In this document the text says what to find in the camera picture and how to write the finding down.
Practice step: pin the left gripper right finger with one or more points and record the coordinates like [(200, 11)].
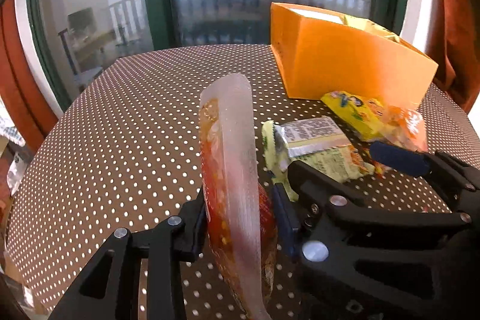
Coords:
[(353, 262)]

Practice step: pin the orange translucent snack packet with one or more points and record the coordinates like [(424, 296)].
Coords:
[(404, 128)]

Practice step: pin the polka dot brown tablecloth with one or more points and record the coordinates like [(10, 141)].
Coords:
[(126, 154)]

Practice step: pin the large yellow chips bag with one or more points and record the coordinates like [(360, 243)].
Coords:
[(366, 25)]

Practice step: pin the rust orange curtain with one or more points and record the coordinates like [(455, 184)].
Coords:
[(454, 45), (25, 104)]

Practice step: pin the pale green snack packet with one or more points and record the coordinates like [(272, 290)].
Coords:
[(318, 142)]

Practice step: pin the rust orange right curtain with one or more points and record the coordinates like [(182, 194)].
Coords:
[(454, 45)]

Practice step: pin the rust orange left curtain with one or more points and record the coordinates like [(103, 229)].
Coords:
[(25, 104)]

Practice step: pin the orange cardboard box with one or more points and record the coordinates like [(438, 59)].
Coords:
[(316, 53)]

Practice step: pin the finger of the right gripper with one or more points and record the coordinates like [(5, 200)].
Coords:
[(427, 166)]

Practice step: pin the clear red spicy snack pouch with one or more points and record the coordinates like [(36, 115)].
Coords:
[(241, 226)]

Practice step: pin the yellow cartoon snack packet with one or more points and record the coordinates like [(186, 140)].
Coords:
[(363, 115)]

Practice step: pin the balcony railing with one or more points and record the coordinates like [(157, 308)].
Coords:
[(204, 22)]

